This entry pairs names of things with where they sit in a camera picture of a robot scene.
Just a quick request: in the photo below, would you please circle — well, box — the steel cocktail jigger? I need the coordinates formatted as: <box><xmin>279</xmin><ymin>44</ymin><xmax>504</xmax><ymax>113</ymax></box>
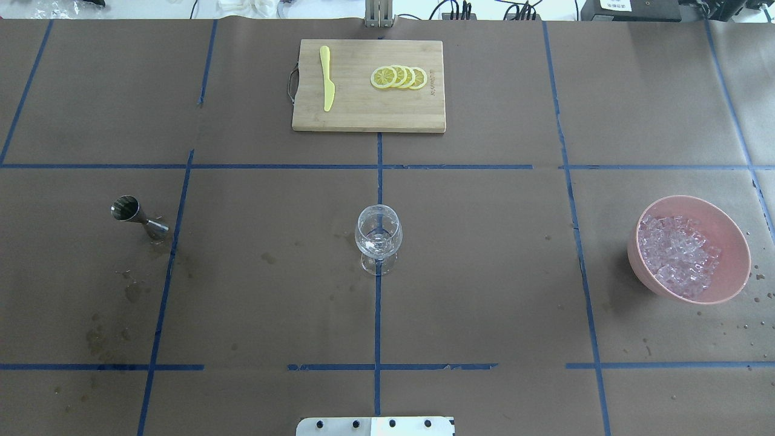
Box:
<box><xmin>111</xmin><ymin>195</ymin><xmax>170</xmax><ymax>243</ymax></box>

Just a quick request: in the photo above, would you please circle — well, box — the aluminium frame post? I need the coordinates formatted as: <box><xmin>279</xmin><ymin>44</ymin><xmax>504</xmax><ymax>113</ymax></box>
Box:
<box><xmin>364</xmin><ymin>0</ymin><xmax>395</xmax><ymax>28</ymax></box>

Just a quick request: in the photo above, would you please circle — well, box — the pink bowl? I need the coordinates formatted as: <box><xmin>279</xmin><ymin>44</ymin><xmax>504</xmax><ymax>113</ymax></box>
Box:
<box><xmin>627</xmin><ymin>195</ymin><xmax>752</xmax><ymax>305</ymax></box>

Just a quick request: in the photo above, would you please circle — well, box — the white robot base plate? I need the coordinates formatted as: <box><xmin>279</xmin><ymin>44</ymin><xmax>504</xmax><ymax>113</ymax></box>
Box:
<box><xmin>295</xmin><ymin>416</ymin><xmax>456</xmax><ymax>435</ymax></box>

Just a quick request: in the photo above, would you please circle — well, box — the yellow plastic knife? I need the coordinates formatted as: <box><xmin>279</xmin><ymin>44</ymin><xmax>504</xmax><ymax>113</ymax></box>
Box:
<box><xmin>319</xmin><ymin>46</ymin><xmax>335</xmax><ymax>111</ymax></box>

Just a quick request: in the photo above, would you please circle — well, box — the bamboo cutting board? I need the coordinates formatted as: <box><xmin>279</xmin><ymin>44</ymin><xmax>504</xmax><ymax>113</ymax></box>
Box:
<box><xmin>292</xmin><ymin>39</ymin><xmax>447</xmax><ymax>133</ymax></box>

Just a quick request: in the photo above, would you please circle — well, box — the clear wine glass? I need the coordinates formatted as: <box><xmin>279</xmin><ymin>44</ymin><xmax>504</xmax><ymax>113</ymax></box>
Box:
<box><xmin>354</xmin><ymin>204</ymin><xmax>403</xmax><ymax>277</ymax></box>

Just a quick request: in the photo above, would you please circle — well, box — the pile of ice cubes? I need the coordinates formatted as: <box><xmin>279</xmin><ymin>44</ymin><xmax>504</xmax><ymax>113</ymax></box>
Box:
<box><xmin>638</xmin><ymin>214</ymin><xmax>722</xmax><ymax>300</ymax></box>

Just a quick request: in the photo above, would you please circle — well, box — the back lemon slice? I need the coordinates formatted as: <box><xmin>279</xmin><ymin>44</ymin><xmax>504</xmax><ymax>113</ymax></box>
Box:
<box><xmin>409</xmin><ymin>67</ymin><xmax>428</xmax><ymax>90</ymax></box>

